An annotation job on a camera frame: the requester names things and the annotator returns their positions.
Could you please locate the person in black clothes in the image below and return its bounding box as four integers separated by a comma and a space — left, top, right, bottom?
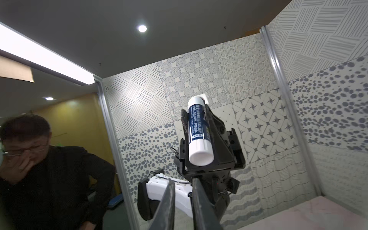
1, 115, 115, 230

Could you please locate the white blue glue stick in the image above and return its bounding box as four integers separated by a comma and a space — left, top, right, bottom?
188, 96, 214, 166

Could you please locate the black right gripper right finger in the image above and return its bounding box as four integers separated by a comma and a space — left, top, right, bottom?
192, 178, 223, 230

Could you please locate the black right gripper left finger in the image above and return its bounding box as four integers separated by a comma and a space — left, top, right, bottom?
149, 180, 175, 230

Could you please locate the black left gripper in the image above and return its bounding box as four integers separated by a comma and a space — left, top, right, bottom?
174, 104, 246, 201

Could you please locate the ceiling strip light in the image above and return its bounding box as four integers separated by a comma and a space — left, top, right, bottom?
1, 23, 95, 85

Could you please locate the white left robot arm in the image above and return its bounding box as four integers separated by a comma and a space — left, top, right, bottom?
138, 104, 246, 225

